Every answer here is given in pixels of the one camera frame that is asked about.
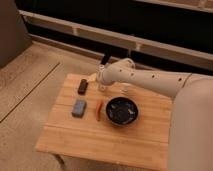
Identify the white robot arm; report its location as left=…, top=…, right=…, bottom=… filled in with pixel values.
left=97, top=58, right=213, bottom=171

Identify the small clear glass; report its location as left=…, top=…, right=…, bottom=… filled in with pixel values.
left=122, top=84, right=129, bottom=93

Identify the dark brown rectangular block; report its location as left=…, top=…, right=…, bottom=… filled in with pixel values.
left=78, top=79, right=88, bottom=94

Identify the black bowl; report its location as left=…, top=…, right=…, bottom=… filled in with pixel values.
left=106, top=97, right=139, bottom=125

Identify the blue sponge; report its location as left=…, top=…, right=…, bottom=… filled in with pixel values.
left=72, top=99, right=87, bottom=118

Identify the wooden side table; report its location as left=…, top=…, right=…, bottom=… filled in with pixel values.
left=36, top=74, right=171, bottom=171

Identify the white shelf rail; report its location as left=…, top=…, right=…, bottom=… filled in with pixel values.
left=19, top=10, right=213, bottom=71

